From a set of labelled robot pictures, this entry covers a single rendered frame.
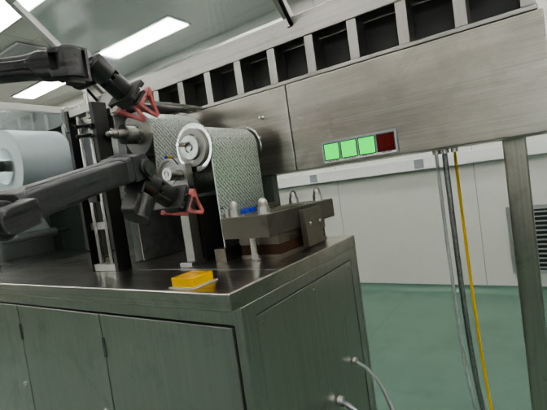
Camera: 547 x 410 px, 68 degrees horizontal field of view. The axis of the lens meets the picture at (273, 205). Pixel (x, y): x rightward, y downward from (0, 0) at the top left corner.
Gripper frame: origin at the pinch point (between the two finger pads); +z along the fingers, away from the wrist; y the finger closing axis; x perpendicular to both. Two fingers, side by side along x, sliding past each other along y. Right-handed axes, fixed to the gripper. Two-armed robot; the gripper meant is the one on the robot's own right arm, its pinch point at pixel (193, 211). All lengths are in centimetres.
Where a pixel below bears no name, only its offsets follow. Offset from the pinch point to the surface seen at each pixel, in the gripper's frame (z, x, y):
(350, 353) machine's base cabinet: 55, -26, 26
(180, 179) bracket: -1.0, 10.8, -8.4
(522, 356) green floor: 195, -3, 62
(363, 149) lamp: 29, 32, 35
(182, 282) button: -6.5, -21.8, 10.4
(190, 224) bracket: 7.0, -0.5, -7.7
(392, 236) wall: 264, 99, -36
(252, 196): 22.5, 15.7, 0.5
